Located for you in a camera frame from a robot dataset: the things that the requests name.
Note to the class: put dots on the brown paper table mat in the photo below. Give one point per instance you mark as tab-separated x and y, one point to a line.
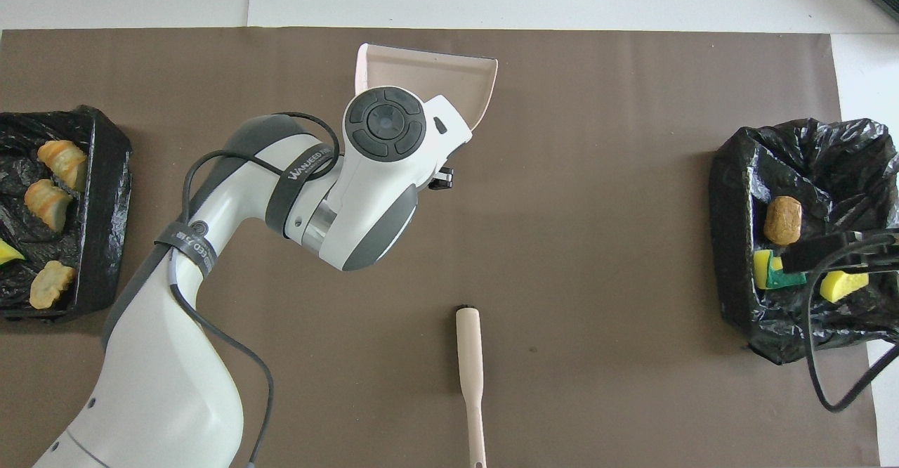
632	138

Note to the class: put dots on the small orange striped sponge roll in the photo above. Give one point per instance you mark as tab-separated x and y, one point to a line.
48	204

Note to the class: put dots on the yellow sponge piece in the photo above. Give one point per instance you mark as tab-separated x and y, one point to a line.
843	285

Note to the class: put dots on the pale pink plastic dustpan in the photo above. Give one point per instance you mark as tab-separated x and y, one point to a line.
428	74

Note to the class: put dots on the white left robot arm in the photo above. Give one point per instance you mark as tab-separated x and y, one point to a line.
175	369

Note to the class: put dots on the black bag covered flat bin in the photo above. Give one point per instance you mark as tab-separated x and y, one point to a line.
105	208

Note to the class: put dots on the brown cracked sponge lump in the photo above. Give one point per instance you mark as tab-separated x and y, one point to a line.
783	220

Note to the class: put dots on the yellow sponge piece green-backed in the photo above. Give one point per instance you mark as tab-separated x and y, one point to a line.
769	275

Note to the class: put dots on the open black bag lined bin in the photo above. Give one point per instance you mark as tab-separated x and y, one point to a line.
737	208

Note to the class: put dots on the large orange striped sponge roll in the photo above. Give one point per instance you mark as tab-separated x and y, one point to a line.
64	162

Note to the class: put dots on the pale yellow sponge chip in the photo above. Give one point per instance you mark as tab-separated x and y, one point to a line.
50	284

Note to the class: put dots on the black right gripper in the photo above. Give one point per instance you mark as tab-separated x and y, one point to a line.
815	254

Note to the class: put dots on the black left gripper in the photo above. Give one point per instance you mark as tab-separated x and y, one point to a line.
442	180

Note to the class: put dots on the green-topped yellow sponge wedge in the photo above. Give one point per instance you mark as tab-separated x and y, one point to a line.
7	251

